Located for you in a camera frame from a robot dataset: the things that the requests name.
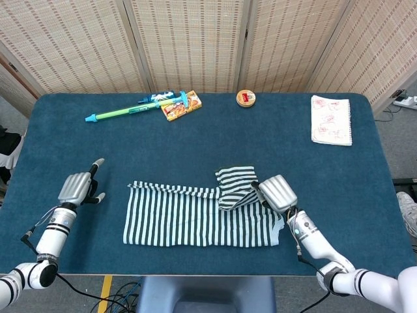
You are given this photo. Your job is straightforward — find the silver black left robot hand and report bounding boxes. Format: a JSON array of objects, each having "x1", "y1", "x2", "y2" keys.
[{"x1": 57, "y1": 158, "x2": 106, "y2": 207}]

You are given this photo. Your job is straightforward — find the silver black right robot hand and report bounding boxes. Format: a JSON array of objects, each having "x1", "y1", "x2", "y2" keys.
[{"x1": 250, "y1": 175, "x2": 298, "y2": 215}]

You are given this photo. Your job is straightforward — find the green white striped shirt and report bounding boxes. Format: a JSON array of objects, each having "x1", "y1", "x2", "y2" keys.
[{"x1": 122, "y1": 165, "x2": 286, "y2": 248}]

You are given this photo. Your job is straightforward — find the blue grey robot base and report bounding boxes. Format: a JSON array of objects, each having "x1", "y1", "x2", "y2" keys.
[{"x1": 136, "y1": 276, "x2": 278, "y2": 313}]

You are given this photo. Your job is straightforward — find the blue table cover cloth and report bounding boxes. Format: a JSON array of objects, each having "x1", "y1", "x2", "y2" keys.
[{"x1": 0, "y1": 93, "x2": 416, "y2": 277}]

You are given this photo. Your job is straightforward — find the black fabric bundle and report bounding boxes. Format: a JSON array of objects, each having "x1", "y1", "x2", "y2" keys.
[{"x1": 0, "y1": 125, "x2": 23, "y2": 158}]

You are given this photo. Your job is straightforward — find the blue green toy water pump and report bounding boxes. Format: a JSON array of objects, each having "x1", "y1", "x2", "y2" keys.
[{"x1": 85, "y1": 90, "x2": 190, "y2": 123}]

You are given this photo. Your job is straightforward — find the spiral sketch notebook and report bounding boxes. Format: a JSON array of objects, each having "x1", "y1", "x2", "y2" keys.
[{"x1": 311, "y1": 95, "x2": 354, "y2": 147}]

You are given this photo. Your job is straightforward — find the round tin with red label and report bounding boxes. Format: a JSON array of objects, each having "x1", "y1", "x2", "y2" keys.
[{"x1": 236, "y1": 90, "x2": 257, "y2": 108}]

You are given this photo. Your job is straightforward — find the woven folding screen panel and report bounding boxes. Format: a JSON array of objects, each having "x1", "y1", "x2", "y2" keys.
[
  {"x1": 0, "y1": 0, "x2": 154, "y2": 95},
  {"x1": 239, "y1": 0, "x2": 354, "y2": 94},
  {"x1": 123, "y1": 0, "x2": 252, "y2": 94},
  {"x1": 308, "y1": 0, "x2": 417, "y2": 113},
  {"x1": 0, "y1": 55, "x2": 40, "y2": 118}
]

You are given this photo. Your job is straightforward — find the yellow snack box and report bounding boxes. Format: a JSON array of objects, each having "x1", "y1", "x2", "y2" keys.
[{"x1": 161, "y1": 90, "x2": 203, "y2": 123}]

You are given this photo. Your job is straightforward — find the white sneaker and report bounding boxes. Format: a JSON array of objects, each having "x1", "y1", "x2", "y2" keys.
[{"x1": 396, "y1": 191, "x2": 417, "y2": 238}]

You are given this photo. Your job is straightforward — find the white power strip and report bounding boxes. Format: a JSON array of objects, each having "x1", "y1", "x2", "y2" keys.
[{"x1": 393, "y1": 95, "x2": 417, "y2": 111}]

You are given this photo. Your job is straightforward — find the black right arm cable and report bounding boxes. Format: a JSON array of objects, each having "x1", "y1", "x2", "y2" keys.
[{"x1": 286, "y1": 208, "x2": 332, "y2": 313}]

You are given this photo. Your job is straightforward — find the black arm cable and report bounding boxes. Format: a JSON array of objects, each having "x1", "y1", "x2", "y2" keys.
[
  {"x1": 21, "y1": 208, "x2": 137, "y2": 310},
  {"x1": 286, "y1": 208, "x2": 332, "y2": 313}
]

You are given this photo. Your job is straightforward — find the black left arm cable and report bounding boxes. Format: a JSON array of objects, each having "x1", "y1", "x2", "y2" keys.
[{"x1": 21, "y1": 208, "x2": 137, "y2": 310}]

